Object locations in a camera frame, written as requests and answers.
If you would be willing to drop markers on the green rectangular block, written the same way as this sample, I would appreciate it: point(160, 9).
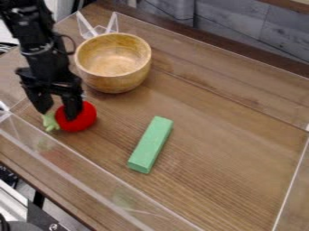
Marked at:
point(151, 145)

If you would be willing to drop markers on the black metal bracket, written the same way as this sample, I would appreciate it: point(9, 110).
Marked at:
point(40, 218)

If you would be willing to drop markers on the clear acrylic tray enclosure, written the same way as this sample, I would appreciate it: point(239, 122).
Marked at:
point(199, 147)

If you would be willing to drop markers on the wooden bowl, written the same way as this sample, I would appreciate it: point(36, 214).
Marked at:
point(115, 62)

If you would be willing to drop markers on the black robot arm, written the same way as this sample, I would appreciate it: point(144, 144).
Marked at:
point(30, 22)

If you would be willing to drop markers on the red plush strawberry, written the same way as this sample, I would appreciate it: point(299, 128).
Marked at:
point(56, 120)

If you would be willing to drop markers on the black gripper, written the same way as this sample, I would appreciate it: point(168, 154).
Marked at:
point(48, 77)

